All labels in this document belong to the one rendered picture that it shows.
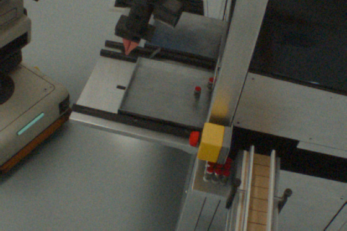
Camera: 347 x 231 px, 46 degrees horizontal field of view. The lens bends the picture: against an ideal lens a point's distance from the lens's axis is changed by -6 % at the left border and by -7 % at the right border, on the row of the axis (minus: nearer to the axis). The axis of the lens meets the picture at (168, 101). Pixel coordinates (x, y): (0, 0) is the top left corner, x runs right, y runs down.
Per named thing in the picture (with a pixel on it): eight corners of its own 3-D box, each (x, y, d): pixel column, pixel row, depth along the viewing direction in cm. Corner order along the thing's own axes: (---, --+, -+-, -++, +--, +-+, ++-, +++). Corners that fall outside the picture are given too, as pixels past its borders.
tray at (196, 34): (240, 31, 172) (242, 25, 169) (236, 71, 153) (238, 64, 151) (158, 13, 174) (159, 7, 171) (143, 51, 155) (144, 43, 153)
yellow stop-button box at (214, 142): (225, 144, 117) (232, 127, 112) (223, 165, 112) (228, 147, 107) (199, 139, 118) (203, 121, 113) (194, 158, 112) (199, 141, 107)
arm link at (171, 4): (152, -35, 103) (136, -16, 99) (193, -17, 103) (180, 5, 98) (144, -5, 114) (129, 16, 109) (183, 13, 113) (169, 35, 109)
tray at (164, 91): (234, 85, 147) (237, 78, 145) (227, 142, 129) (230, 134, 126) (137, 64, 149) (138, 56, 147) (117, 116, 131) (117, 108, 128)
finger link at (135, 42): (132, 64, 119) (140, 38, 112) (108, 55, 118) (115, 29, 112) (137, 49, 124) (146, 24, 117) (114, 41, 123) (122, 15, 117)
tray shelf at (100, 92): (240, 28, 177) (241, 25, 175) (224, 158, 126) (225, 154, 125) (128, 5, 179) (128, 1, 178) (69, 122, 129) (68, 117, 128)
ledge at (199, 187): (243, 168, 125) (245, 163, 123) (239, 204, 115) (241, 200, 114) (197, 158, 125) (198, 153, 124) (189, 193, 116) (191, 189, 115)
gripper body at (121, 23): (149, 44, 114) (157, 23, 108) (113, 32, 113) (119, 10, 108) (154, 31, 118) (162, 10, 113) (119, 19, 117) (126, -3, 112)
